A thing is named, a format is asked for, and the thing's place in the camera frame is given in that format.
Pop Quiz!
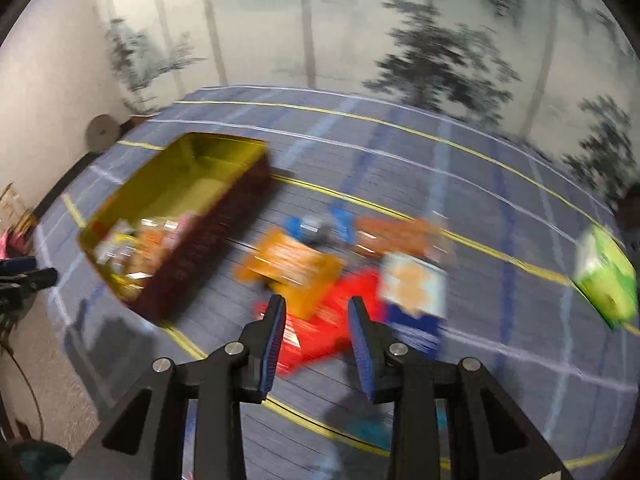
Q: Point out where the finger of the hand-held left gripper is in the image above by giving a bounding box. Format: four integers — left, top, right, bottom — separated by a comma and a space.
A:
0, 256, 39, 276
0, 267, 59, 295

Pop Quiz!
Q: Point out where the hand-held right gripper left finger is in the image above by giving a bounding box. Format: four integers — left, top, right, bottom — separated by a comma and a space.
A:
60, 294, 288, 480

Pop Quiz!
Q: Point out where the round stone disc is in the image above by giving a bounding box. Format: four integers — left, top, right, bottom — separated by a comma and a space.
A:
86, 114, 120, 153

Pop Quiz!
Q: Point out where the red snack packet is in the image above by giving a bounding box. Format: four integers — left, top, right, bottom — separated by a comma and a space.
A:
252, 267, 396, 376

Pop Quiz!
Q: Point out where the blue and white cracker packet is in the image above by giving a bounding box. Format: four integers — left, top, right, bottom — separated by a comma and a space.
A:
375, 252, 448, 356

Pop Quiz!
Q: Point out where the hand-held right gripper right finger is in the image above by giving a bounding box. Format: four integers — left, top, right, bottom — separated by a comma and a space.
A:
347, 296, 573, 480

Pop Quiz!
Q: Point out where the clear brown twists packet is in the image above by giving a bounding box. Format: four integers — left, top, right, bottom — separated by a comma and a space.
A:
352, 215, 451, 261

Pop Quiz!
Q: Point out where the pink cloth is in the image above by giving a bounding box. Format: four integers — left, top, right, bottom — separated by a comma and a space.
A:
0, 227, 31, 261

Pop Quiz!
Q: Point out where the orange snack packet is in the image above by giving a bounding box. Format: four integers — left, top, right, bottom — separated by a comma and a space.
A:
235, 225, 346, 318

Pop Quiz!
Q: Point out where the clear packet with red label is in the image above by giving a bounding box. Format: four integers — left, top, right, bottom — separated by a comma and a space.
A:
96, 225, 132, 267

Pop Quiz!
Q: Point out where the clear fried snack packet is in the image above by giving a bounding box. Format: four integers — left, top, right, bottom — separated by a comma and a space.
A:
125, 217, 193, 278

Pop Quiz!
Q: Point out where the dark red tin box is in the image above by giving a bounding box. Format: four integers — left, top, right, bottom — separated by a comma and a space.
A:
77, 132, 273, 323

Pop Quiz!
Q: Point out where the blue wrapped dark candy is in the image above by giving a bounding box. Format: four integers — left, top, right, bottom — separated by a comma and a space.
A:
284, 205, 358, 248

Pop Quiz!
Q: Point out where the green tissue pack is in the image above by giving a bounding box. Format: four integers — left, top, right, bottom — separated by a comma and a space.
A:
572, 224, 640, 331

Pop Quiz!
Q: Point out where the painted folding screen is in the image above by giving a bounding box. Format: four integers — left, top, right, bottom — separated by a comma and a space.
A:
90, 0, 640, 211

